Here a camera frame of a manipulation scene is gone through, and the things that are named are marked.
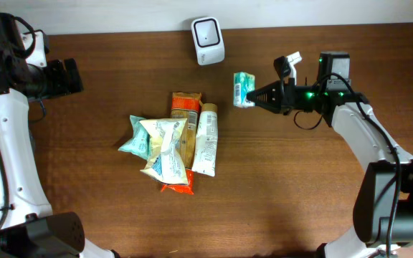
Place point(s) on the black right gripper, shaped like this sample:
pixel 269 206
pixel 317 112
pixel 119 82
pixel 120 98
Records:
pixel 285 97

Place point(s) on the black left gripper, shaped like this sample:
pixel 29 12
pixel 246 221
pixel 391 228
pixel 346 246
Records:
pixel 72 75

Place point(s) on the small teal tissue pack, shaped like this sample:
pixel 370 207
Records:
pixel 243 84

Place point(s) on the orange and tan snack package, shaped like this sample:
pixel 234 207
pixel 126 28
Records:
pixel 186 105

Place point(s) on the teal crinkled wipes packet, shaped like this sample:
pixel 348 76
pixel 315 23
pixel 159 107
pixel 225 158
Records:
pixel 138 145

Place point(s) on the white tube with tan cap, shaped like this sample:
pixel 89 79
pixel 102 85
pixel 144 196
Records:
pixel 206 141

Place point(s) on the cream and blue chip bag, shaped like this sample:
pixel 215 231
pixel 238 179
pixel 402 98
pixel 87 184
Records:
pixel 164 163

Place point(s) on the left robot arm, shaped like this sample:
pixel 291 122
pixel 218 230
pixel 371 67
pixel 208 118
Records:
pixel 28 226

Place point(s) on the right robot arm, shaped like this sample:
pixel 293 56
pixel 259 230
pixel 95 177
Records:
pixel 383 212

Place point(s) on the white barcode scanner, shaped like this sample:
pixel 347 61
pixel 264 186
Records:
pixel 208 41

